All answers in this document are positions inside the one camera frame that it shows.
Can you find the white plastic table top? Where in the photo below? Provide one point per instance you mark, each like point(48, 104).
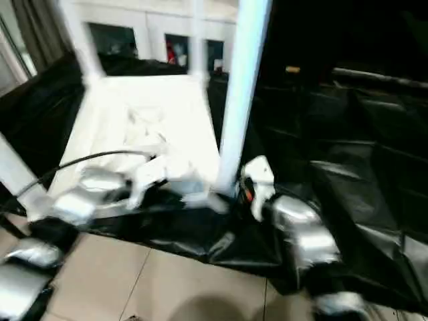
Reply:
point(147, 120)

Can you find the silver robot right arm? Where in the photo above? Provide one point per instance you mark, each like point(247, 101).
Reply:
point(304, 234)

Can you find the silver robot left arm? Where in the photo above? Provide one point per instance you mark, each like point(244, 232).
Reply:
point(60, 214)

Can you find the black work mat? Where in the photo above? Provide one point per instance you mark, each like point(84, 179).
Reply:
point(348, 160)

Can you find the white glass-door cabinet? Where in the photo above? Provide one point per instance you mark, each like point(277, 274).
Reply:
point(154, 23)

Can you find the black backdrop cloth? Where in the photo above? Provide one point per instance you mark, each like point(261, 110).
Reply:
point(354, 33)

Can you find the grey curtain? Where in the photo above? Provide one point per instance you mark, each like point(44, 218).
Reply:
point(37, 30)

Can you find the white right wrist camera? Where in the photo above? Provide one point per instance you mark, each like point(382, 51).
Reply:
point(259, 180)

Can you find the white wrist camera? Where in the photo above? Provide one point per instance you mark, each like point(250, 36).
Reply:
point(148, 177)
point(259, 180)

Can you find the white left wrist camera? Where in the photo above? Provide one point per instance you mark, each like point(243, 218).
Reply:
point(148, 177)

